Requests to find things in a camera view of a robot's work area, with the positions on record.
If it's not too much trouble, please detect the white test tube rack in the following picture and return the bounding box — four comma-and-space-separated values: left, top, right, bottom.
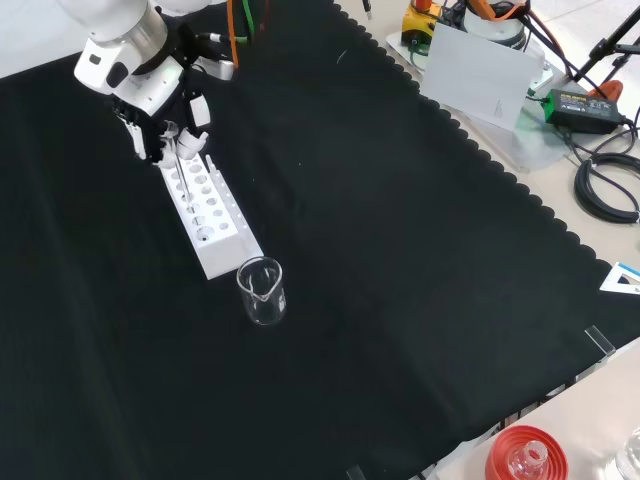
158, 149, 265, 281

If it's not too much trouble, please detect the white blue set square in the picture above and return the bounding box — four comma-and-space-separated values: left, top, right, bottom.
598, 260, 640, 297

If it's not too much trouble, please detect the orange round cable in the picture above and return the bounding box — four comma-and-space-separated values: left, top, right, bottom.
226, 0, 241, 69

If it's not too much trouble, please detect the yellow stop button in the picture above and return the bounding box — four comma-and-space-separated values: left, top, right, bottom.
401, 0, 445, 48

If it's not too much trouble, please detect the thin red twisted wire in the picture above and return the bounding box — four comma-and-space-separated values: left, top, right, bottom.
256, 0, 272, 45

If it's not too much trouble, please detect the black power adapter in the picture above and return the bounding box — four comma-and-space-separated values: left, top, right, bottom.
543, 88, 622, 136

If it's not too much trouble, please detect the clear glass beaker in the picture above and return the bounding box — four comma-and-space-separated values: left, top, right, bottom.
235, 255, 288, 327

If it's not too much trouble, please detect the clear glass rod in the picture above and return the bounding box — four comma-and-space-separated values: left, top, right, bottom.
164, 120, 195, 211

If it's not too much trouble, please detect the clear glass vessel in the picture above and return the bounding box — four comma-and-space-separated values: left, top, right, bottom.
614, 426, 640, 480

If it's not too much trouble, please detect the pale board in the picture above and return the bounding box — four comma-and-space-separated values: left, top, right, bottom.
422, 22, 547, 132

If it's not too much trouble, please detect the black tripod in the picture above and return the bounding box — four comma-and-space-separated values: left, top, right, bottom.
573, 0, 640, 87

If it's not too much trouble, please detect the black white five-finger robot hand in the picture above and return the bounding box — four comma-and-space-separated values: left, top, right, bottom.
73, 37, 213, 168

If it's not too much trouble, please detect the red ribbed round ring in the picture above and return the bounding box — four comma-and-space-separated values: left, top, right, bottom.
485, 424, 569, 480

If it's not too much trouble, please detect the black bench cloth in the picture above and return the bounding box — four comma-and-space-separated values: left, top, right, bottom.
0, 0, 640, 480

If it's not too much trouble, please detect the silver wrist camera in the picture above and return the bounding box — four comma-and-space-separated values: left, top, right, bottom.
191, 55, 236, 82

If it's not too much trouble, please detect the clear glass flask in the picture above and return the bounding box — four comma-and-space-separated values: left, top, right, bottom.
506, 439, 549, 480

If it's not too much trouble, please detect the pale metal base plate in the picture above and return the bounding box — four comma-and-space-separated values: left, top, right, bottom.
384, 29, 569, 174

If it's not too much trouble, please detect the coiled black cable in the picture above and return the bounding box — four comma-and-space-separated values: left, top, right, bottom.
573, 152, 640, 224

